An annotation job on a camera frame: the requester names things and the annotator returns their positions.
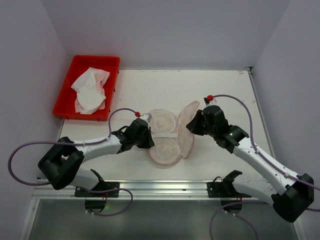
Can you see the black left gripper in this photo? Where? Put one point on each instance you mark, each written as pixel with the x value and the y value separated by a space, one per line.
pixel 144 136

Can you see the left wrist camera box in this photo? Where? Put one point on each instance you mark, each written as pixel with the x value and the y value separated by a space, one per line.
pixel 147 117

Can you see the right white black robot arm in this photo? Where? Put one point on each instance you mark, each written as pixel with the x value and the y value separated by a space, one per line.
pixel 287 192

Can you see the white bra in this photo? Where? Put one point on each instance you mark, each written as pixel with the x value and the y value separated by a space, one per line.
pixel 87 95

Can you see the aluminium mounting rail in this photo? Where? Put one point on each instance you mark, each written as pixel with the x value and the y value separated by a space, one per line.
pixel 162 190

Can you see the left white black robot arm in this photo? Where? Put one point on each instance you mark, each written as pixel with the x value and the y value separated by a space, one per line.
pixel 61 165

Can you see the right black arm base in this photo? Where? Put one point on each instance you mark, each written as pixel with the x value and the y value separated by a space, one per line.
pixel 222 188

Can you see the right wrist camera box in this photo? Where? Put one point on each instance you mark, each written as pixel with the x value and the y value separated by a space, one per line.
pixel 209 100

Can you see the peach floral mesh laundry bag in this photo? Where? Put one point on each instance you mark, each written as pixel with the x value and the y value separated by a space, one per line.
pixel 172 140

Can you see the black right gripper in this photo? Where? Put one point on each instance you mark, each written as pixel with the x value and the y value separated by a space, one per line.
pixel 200 124

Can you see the red plastic tray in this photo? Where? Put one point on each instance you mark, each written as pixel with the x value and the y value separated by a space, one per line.
pixel 87 91

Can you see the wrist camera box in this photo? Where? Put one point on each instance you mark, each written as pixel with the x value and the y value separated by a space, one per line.
pixel 209 100
pixel 147 117

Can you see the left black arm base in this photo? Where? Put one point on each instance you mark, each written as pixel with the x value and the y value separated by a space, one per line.
pixel 96 199

